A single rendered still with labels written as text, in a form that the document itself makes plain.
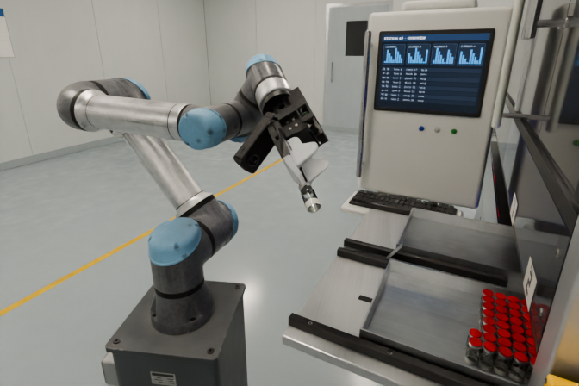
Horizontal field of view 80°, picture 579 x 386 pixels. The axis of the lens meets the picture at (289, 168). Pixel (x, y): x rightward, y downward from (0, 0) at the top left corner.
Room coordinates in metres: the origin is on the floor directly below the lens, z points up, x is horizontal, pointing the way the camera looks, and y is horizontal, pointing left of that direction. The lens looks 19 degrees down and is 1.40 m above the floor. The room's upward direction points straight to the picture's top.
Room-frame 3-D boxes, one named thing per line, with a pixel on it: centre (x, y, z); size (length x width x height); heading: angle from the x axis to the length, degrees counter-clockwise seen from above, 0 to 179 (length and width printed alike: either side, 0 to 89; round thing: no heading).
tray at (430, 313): (0.56, -0.34, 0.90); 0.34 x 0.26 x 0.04; 63
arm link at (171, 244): (0.71, 0.26, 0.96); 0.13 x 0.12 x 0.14; 157
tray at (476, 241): (0.86, -0.50, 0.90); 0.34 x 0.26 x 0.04; 63
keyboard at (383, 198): (1.29, -0.45, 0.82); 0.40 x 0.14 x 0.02; 62
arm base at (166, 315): (0.71, 0.26, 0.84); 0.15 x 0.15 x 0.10
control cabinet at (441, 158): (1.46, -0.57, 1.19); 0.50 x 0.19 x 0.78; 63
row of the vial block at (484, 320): (0.54, -0.38, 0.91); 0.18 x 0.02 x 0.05; 153
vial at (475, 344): (0.48, -0.32, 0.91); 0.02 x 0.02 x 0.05
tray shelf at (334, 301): (0.74, -0.36, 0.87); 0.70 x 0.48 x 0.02; 153
